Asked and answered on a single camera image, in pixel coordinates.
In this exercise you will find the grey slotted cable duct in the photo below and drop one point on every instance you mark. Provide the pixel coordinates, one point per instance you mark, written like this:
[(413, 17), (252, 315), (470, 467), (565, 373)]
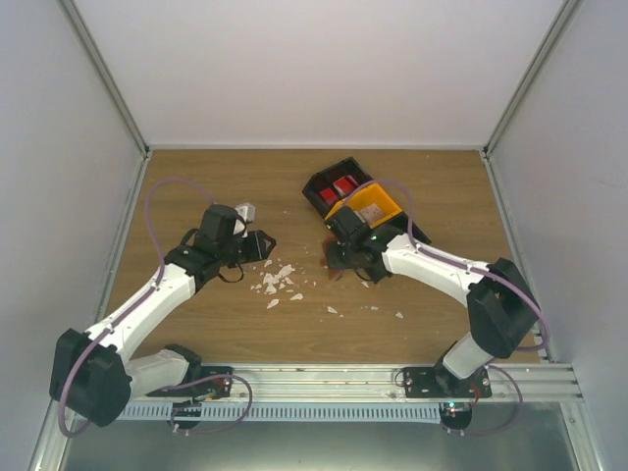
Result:
[(223, 411)]

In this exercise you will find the lower red card stack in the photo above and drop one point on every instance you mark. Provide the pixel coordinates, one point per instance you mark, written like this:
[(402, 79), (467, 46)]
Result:
[(328, 196)]

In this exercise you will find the upper red card stack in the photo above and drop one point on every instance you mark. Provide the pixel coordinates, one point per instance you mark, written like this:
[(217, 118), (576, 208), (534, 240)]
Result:
[(345, 185)]

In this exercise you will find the red card stack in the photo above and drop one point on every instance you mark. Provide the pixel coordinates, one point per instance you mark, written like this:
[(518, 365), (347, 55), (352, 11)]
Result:
[(345, 185), (328, 196)]

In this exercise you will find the white patterned card stack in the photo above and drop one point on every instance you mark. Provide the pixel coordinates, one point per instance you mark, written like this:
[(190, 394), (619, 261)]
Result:
[(372, 214)]

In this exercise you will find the black bin with teal cards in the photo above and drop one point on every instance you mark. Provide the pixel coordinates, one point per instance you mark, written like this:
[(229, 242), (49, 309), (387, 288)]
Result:
[(401, 223)]

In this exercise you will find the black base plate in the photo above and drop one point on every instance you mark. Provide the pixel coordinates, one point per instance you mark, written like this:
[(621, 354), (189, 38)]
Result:
[(437, 382), (201, 381)]

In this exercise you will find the brown leather card holder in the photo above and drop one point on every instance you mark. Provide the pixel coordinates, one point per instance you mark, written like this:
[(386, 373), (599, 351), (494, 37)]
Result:
[(332, 258)]

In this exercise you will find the yellow plastic bin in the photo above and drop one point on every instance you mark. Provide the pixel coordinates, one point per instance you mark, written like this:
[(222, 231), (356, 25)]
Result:
[(371, 202)]

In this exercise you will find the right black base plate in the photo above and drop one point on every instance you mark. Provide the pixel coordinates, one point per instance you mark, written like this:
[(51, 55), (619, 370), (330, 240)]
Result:
[(437, 382)]

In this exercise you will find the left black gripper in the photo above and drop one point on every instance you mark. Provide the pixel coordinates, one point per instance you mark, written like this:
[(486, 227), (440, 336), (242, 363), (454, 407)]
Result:
[(258, 252)]

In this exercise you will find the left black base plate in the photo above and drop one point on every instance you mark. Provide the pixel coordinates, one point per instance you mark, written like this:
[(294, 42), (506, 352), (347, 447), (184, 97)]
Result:
[(201, 381)]

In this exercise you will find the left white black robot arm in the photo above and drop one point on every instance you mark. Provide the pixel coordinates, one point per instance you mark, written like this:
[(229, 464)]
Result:
[(96, 373)]

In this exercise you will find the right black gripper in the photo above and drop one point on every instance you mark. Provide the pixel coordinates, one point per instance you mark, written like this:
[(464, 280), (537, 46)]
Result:
[(335, 263)]

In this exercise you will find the black bin with red cards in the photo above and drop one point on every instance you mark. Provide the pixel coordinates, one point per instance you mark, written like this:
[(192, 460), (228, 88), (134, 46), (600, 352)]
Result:
[(325, 179)]

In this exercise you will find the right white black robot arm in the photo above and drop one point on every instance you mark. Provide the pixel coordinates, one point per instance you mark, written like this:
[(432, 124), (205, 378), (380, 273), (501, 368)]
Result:
[(501, 309)]

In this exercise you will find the aluminium front rail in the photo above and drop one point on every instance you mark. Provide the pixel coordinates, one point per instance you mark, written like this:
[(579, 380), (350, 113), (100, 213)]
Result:
[(371, 383)]

